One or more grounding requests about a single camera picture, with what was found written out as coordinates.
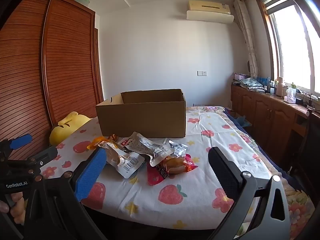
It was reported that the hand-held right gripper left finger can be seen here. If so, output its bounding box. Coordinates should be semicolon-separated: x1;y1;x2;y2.
25;148;108;240

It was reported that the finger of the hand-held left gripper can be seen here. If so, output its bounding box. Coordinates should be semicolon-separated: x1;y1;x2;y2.
0;134;32;153
27;146;58;167

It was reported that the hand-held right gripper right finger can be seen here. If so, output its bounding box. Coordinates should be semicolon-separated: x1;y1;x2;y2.
208;147;292;240

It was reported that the orange snack packet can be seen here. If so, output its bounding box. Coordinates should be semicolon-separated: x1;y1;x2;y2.
87;136;118;150

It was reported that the clear barcode snack packet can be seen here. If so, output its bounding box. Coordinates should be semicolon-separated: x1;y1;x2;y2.
96;141;145;179

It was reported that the red sausage snack packet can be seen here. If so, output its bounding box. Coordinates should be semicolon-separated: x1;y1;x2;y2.
147;155;199;186

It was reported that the silver snack packet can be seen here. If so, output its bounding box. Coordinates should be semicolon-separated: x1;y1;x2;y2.
168;140;188;157

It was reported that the long white snack packet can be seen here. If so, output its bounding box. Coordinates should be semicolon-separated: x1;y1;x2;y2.
117;132;174;167

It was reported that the brown cardboard box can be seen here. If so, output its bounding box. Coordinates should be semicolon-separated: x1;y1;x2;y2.
95;89;187;138

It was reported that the person's left hand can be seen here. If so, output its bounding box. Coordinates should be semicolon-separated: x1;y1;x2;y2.
0;192;27;224

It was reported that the yellow plush toy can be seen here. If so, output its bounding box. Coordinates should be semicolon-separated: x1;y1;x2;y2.
49;111;92;146

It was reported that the brown wooden cabinet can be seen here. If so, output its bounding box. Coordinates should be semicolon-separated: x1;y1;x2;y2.
230;84;320;170

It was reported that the brown slatted wardrobe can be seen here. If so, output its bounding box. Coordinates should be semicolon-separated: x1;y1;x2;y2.
0;0;105;160

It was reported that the dark wooden chair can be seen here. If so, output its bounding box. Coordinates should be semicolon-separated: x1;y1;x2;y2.
287;109;320;188

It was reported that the folded patterned cloth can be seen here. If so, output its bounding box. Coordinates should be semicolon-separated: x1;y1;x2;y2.
240;78;263;90

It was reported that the pale thermos jug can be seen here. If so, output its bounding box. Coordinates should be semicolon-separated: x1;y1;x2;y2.
275;77;285;98

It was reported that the white tissue bag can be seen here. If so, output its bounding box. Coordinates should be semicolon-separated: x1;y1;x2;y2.
284;86;297;103

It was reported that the patterned white curtain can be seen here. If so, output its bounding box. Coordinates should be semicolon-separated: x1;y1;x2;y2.
234;0;260;79

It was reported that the wood framed window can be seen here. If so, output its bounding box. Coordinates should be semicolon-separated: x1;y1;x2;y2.
255;0;320;98

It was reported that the cream wall air conditioner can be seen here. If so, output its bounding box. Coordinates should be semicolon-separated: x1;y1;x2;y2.
186;0;235;25

